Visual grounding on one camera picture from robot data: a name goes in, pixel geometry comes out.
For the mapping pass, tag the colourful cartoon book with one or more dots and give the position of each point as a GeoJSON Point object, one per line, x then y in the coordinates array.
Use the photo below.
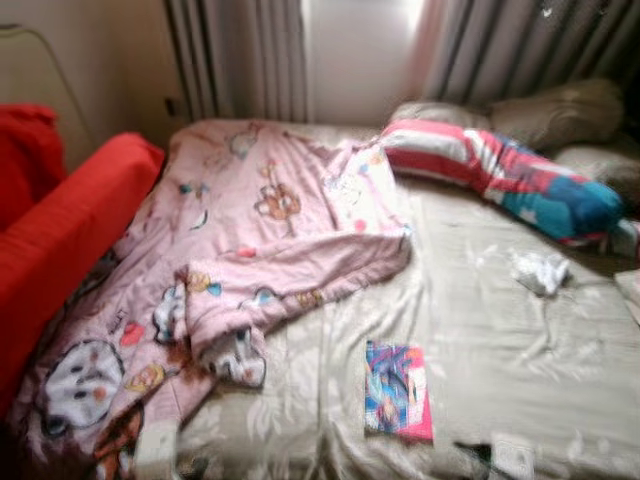
{"type": "Point", "coordinates": [400, 390]}

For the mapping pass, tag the bed with beige sheet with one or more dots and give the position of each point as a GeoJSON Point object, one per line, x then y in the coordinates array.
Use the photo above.
{"type": "Point", "coordinates": [500, 350]}

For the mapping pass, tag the white crumpled cloth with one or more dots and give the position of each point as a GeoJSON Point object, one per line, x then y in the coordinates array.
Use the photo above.
{"type": "Point", "coordinates": [540, 272]}

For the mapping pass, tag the flat beige leaf-print pillow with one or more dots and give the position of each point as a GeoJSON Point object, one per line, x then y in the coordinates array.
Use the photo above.
{"type": "Point", "coordinates": [628, 240]}

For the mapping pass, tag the striped red blue bolster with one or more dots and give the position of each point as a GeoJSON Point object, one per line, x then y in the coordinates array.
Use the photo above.
{"type": "Point", "coordinates": [500, 170]}

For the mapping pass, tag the pink cartoon print quilt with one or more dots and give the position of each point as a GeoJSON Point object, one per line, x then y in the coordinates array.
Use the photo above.
{"type": "Point", "coordinates": [250, 220]}

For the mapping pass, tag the grey striped curtain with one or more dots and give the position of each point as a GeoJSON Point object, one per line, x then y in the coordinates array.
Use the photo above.
{"type": "Point", "coordinates": [530, 45]}
{"type": "Point", "coordinates": [240, 50]}

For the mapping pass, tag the long red sofa cushion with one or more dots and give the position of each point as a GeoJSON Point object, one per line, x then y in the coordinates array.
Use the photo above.
{"type": "Point", "coordinates": [70, 230]}

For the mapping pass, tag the red sofa back cushion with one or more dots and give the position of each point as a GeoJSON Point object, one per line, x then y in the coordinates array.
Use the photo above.
{"type": "Point", "coordinates": [30, 160]}

